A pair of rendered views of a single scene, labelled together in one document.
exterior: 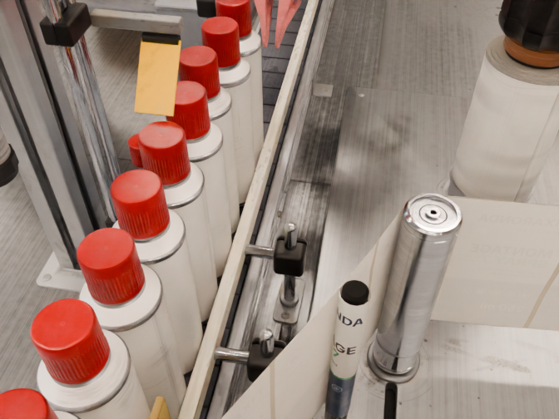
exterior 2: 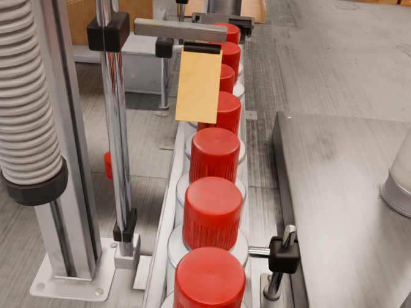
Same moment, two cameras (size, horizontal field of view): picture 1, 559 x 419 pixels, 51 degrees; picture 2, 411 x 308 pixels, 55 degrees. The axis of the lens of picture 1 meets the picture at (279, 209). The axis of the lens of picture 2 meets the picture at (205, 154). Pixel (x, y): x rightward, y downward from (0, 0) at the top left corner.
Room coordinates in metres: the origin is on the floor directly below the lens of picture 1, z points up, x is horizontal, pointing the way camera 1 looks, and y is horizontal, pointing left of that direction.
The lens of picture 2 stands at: (0.11, 0.13, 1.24)
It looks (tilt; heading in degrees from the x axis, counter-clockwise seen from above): 38 degrees down; 350
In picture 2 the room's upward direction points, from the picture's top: 5 degrees clockwise
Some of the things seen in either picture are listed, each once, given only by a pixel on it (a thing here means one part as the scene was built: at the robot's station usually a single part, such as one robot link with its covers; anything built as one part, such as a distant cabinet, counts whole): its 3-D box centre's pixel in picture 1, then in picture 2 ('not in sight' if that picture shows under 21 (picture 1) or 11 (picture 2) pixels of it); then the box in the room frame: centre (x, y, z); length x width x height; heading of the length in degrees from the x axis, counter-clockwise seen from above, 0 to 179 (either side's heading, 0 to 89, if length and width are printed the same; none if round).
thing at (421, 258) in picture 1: (410, 297); not in sight; (0.26, -0.10, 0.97); 0.05 x 0.05 x 0.19
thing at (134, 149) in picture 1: (142, 149); (115, 164); (0.58, 0.18, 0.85); 0.03 x 0.03 x 0.03
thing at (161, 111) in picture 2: not in sight; (164, 107); (0.77, 0.10, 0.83); 0.06 x 0.03 x 0.01; 167
